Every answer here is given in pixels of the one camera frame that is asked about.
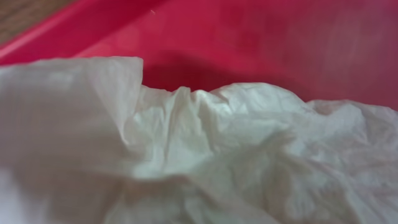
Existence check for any white paper napkin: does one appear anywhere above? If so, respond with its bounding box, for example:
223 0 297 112
1 57 397 223

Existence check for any red plastic tray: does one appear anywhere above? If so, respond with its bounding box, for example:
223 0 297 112
1 0 397 108

